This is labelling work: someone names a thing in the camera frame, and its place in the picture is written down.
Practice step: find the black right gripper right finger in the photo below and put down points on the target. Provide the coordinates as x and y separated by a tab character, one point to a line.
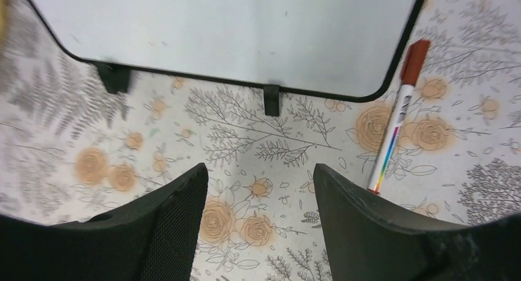
370	238

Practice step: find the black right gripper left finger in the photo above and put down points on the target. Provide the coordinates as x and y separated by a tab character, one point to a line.
153	237

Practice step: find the brown marker cap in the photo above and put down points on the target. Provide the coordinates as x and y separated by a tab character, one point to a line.
413	62

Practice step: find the black framed whiteboard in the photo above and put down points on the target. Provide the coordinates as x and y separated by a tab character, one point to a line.
345	50

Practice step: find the floral patterned table mat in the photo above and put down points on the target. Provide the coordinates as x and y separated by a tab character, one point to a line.
70	150

